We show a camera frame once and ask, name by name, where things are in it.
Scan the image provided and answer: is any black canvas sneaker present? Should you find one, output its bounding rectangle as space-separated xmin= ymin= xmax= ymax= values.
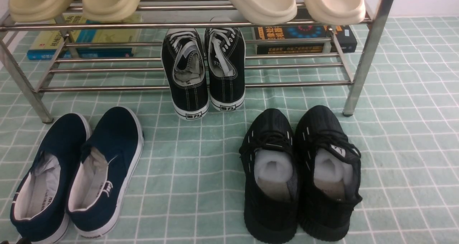
xmin=161 ymin=28 xmax=209 ymax=120
xmin=204 ymin=28 xmax=246 ymax=112

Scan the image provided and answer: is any silver metal shoe rack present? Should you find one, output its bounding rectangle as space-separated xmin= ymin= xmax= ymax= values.
xmin=1 ymin=0 xmax=394 ymax=124

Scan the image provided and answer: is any navy slip-on shoe right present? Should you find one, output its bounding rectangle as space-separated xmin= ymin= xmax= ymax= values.
xmin=66 ymin=106 xmax=144 ymax=239

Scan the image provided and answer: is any navy slip-on shoe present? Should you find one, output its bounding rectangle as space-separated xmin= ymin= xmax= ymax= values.
xmin=10 ymin=113 xmax=91 ymax=244
xmin=66 ymin=106 xmax=144 ymax=239

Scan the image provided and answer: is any navy slip-on shoe left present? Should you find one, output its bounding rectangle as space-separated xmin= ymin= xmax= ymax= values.
xmin=10 ymin=113 xmax=91 ymax=244

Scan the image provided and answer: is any black knit sneaker left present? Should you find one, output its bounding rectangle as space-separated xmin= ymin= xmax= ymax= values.
xmin=239 ymin=108 xmax=299 ymax=244

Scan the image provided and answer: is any black knit sneaker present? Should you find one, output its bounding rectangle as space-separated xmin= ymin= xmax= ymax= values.
xmin=239 ymin=108 xmax=299 ymax=244
xmin=293 ymin=105 xmax=362 ymax=242

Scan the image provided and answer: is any black orange book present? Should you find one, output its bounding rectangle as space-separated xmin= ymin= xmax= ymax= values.
xmin=252 ymin=25 xmax=358 ymax=55

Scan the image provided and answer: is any black knit sneaker right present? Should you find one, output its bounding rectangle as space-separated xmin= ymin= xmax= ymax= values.
xmin=293 ymin=105 xmax=362 ymax=242

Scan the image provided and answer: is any cream slipper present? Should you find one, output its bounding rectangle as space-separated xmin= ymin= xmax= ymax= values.
xmin=304 ymin=0 xmax=366 ymax=25
xmin=228 ymin=0 xmax=297 ymax=25

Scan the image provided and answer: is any cream slipper far right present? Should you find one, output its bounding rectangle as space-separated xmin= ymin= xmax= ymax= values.
xmin=304 ymin=0 xmax=366 ymax=25

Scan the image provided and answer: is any green checked floor mat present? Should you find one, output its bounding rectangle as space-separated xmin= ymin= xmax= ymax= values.
xmin=0 ymin=17 xmax=459 ymax=244

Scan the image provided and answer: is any yellow blue book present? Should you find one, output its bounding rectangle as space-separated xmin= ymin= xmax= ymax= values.
xmin=27 ymin=29 xmax=141 ymax=60

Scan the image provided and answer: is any olive slipper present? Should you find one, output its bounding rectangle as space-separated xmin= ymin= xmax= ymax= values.
xmin=82 ymin=0 xmax=141 ymax=22
xmin=9 ymin=0 xmax=74 ymax=22

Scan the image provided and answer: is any olive slipper far left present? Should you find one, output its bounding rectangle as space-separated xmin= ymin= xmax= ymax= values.
xmin=9 ymin=0 xmax=74 ymax=22

